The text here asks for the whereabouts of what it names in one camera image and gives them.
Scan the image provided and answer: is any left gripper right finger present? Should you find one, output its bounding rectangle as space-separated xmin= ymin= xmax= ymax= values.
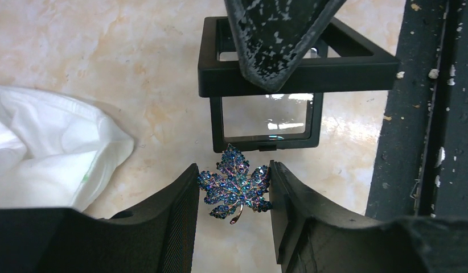
xmin=269 ymin=161 xmax=468 ymax=272

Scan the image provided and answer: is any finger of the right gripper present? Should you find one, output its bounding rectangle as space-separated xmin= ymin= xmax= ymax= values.
xmin=224 ymin=0 xmax=345 ymax=92

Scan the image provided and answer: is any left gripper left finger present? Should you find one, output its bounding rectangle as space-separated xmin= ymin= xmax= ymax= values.
xmin=0 ymin=164 xmax=199 ymax=272

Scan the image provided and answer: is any black square frame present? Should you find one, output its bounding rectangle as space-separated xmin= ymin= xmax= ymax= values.
xmin=198 ymin=16 xmax=400 ymax=153

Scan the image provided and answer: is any blue leaf brooch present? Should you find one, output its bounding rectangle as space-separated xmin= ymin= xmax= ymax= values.
xmin=197 ymin=144 xmax=272 ymax=225

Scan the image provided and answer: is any white garment with blue print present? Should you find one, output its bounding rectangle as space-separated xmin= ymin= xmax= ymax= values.
xmin=0 ymin=86 xmax=134 ymax=211

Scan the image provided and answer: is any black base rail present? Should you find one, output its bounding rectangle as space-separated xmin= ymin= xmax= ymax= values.
xmin=365 ymin=1 xmax=468 ymax=220

